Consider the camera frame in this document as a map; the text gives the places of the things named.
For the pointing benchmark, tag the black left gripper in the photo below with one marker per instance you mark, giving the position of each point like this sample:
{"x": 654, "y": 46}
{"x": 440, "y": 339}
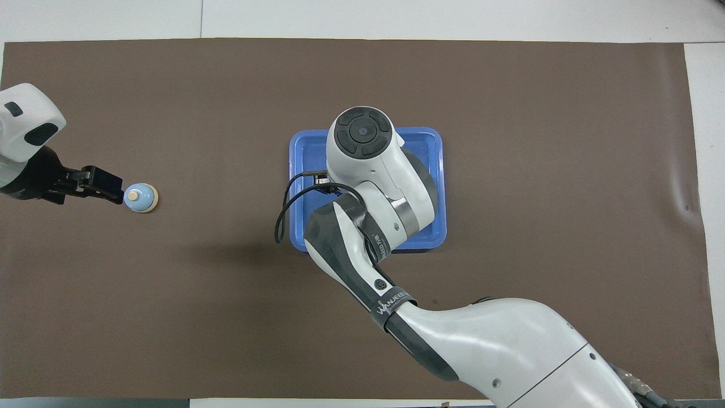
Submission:
{"x": 34, "y": 178}

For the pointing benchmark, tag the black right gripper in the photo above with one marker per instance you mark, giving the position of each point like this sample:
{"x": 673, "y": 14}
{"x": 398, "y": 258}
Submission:
{"x": 329, "y": 189}

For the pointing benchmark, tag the light blue desk bell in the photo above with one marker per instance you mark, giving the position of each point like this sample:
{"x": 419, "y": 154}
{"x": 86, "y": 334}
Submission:
{"x": 141, "y": 198}

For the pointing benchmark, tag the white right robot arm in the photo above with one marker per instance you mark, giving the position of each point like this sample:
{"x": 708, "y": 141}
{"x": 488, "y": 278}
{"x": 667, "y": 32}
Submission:
{"x": 481, "y": 340}

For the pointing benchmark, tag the blue plastic tray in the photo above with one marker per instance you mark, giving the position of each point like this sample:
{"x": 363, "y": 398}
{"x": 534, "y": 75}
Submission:
{"x": 306, "y": 147}

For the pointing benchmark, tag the brown table mat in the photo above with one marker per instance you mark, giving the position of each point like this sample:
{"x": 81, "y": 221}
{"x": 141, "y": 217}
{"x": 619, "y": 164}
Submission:
{"x": 538, "y": 141}

